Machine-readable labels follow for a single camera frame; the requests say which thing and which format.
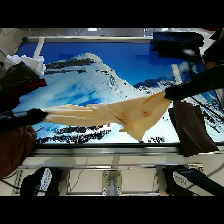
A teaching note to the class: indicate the cream shirt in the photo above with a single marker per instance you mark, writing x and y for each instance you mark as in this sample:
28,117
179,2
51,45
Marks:
140,113

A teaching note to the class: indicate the dark brown garment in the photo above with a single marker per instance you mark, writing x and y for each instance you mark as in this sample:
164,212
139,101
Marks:
193,130

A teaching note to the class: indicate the white garment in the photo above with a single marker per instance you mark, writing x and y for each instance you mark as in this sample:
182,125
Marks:
31,62

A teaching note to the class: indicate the dark blue garment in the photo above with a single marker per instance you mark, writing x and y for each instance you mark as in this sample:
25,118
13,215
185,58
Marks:
176,38

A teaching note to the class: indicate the dark grey garment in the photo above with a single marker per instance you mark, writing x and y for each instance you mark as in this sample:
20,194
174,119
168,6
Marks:
18,76

